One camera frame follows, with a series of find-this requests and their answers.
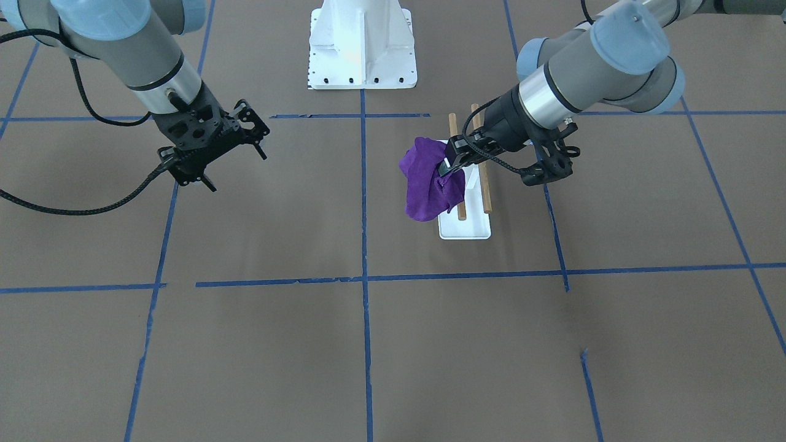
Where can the near wooden rack rod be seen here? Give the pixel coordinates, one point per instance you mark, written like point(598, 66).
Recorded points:
point(453, 131)

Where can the purple towel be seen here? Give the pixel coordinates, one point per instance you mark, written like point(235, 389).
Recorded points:
point(428, 195)

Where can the far wooden rack rod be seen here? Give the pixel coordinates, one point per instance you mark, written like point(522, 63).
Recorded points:
point(483, 174)

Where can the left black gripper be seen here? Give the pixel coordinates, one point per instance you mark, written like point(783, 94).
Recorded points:
point(505, 124)

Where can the white towel rack base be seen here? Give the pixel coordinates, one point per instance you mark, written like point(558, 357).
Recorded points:
point(476, 224)

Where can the white pedestal column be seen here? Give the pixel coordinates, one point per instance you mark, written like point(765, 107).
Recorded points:
point(356, 45)

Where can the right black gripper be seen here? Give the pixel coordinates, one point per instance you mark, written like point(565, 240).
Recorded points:
point(250, 121)

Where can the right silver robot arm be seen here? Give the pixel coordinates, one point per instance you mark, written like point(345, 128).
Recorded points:
point(136, 40)

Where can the wooden rack rod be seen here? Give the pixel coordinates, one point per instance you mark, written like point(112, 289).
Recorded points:
point(453, 131)
point(483, 174)

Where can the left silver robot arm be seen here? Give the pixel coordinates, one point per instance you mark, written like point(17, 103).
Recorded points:
point(620, 57)

